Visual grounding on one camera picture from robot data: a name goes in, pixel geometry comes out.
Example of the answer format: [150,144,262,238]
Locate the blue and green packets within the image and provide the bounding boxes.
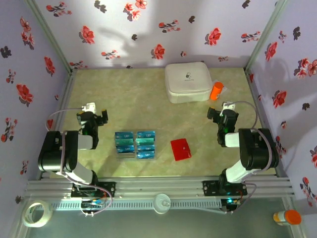
[114,130,157,161]

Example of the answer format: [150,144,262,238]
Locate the red card holder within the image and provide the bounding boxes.
[170,138,193,162]

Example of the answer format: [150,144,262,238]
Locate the teal credit card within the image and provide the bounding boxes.
[135,137,156,145]
[115,138,136,146]

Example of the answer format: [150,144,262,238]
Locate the white paper leaflet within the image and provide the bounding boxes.
[212,79,228,95]

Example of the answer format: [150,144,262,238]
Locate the white plastic lidded container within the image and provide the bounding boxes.
[164,61,213,104]

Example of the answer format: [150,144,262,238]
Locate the small electronics board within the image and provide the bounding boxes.
[221,197,241,214]
[81,199,105,211]

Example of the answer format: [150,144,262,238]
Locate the white round lid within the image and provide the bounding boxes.
[153,193,171,214]

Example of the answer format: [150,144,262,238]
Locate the clear tape roll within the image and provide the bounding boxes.
[21,200,53,228]

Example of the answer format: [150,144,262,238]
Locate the pill bottle with orange cap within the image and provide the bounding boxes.
[273,209,302,226]

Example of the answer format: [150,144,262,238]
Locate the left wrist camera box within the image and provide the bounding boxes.
[81,102,97,113]

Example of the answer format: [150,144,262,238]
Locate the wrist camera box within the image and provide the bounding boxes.
[81,102,97,113]
[221,101,236,112]

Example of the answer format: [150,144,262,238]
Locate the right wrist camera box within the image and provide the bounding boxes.
[221,101,236,112]

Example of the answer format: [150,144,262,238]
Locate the aluminium table edge rail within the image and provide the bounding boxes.
[244,68,289,178]
[37,69,77,180]

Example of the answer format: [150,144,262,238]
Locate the left arm lilac cable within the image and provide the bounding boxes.
[46,106,113,216]

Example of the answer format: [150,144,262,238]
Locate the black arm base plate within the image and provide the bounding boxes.
[71,181,116,198]
[202,180,248,197]

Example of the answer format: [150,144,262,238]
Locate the aluminium frame post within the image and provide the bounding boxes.
[245,0,289,72]
[24,0,75,75]

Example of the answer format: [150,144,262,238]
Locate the wide aluminium base rail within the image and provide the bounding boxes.
[24,175,295,199]

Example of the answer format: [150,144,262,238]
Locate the white slotted cable duct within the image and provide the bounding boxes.
[51,199,222,211]

